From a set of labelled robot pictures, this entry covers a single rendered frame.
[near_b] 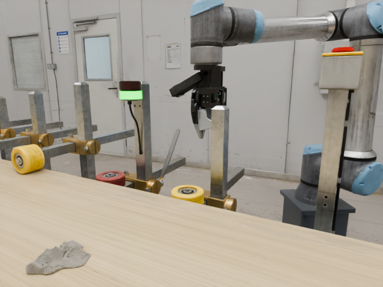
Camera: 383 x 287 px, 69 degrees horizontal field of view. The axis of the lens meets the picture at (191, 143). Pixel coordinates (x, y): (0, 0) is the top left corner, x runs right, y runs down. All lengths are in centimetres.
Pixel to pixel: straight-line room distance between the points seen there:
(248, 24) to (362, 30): 53
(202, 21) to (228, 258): 57
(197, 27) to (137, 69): 341
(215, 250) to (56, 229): 29
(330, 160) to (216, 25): 43
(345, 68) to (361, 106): 64
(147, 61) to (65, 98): 176
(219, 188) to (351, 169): 69
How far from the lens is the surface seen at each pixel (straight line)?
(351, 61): 62
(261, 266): 46
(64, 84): 518
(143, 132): 83
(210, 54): 77
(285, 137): 345
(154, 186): 86
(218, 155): 72
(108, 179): 79
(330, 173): 67
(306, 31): 120
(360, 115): 126
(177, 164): 110
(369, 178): 129
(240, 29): 84
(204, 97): 79
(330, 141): 65
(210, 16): 79
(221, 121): 69
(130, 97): 77
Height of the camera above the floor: 117
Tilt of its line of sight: 13 degrees down
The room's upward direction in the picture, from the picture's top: straight up
